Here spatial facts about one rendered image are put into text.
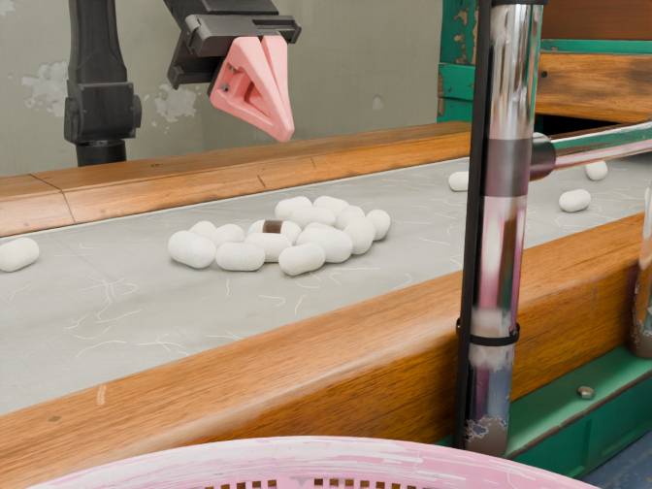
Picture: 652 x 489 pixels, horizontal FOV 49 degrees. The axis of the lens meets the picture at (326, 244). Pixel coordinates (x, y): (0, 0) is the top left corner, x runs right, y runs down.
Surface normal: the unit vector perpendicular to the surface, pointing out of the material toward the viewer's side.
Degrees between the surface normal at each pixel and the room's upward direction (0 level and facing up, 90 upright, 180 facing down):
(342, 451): 75
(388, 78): 90
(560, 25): 90
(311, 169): 45
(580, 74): 67
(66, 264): 0
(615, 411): 90
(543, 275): 0
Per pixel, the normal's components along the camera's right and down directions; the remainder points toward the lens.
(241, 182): 0.45, -0.51
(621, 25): -0.77, 0.18
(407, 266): 0.00, -0.96
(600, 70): -0.72, -0.20
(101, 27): 0.54, 0.29
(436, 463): -0.24, 0.03
